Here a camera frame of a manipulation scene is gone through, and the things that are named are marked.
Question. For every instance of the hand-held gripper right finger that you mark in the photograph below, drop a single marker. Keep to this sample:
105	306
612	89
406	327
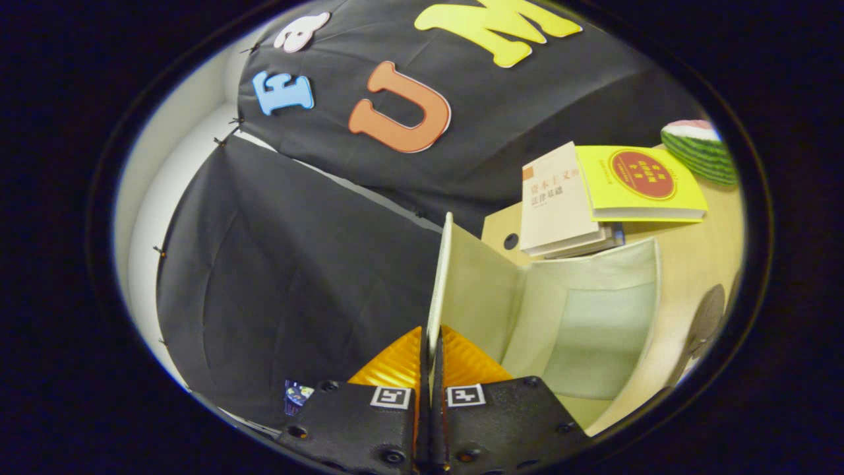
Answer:
501	429

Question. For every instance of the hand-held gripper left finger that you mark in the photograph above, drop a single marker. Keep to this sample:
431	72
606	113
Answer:
356	429

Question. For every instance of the translucent plastic storage box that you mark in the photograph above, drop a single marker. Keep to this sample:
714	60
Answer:
593	330

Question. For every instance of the brown fuzzy shoe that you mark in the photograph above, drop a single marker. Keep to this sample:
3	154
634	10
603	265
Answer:
705	316

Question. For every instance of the colourful printed packaging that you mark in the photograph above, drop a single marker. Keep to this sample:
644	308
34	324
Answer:
297	396

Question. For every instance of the beige paperback book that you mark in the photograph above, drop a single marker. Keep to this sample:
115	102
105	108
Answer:
554	204

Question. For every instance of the yellow book with red circle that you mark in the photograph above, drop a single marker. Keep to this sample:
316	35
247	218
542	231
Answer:
643	191

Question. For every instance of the watermelon slice plush toy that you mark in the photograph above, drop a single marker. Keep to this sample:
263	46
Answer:
702	152

